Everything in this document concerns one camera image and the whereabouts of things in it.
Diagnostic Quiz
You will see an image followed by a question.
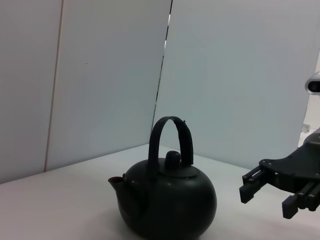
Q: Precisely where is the black teapot lid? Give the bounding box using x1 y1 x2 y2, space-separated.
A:
157 150 200 179

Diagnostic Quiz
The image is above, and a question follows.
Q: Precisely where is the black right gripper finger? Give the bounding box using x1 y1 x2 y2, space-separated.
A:
281 180 320 220
238 166 276 204

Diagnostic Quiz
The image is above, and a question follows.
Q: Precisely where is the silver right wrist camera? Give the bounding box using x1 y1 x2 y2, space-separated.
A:
304 71 320 96

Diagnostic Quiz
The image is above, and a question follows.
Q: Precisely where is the black round teapot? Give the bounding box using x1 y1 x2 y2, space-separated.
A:
107 115 218 240

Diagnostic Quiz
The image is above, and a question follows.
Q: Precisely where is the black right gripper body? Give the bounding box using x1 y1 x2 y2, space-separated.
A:
258 142 320 195

